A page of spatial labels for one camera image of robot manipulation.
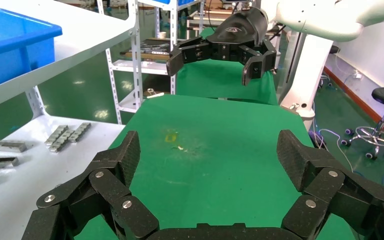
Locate green tablecloth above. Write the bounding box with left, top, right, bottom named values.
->
left=74, top=94, right=357, bottom=240

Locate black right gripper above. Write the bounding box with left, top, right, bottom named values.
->
left=165, top=7, right=278, bottom=88

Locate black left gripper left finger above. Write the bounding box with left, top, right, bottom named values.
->
left=21, top=130, right=160, bottom=240

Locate large blue plastic bin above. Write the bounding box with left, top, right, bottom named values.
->
left=0, top=3, right=63, bottom=94

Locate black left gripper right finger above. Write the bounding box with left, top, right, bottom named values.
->
left=276, top=129, right=384, bottom=240

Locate white metal shelving unit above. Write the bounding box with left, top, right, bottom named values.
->
left=0, top=0, right=143, bottom=240

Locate white robot torso column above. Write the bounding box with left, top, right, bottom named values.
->
left=279, top=33, right=334, bottom=132

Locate brown tray of metal parts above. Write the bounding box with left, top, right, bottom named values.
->
left=120, top=39, right=180, bottom=62

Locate background green covered table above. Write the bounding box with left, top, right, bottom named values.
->
left=175, top=27, right=279, bottom=106

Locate ridged grey metal part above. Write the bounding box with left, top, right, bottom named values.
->
left=67, top=122, right=92, bottom=143
left=44, top=125, right=70, bottom=147
left=49, top=129, right=75, bottom=153

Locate white floor cable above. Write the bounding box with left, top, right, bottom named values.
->
left=314, top=128, right=355, bottom=173

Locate background white storage rack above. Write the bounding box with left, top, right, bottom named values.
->
left=95, top=0, right=206, bottom=125

